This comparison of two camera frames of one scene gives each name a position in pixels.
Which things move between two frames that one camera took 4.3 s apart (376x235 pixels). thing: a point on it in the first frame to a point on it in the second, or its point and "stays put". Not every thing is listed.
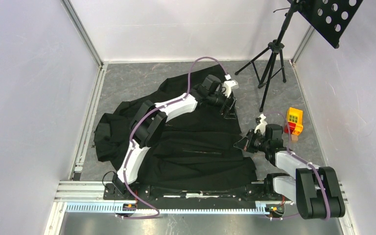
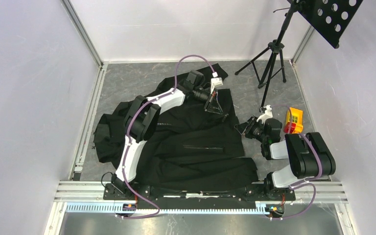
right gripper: x=244 y=144 to x=244 y=128
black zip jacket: x=201 y=149 stays put
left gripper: x=229 y=113 to x=214 y=107
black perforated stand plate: x=331 y=16 stays put
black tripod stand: x=270 y=62 stays put
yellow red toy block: x=294 y=117 stays put
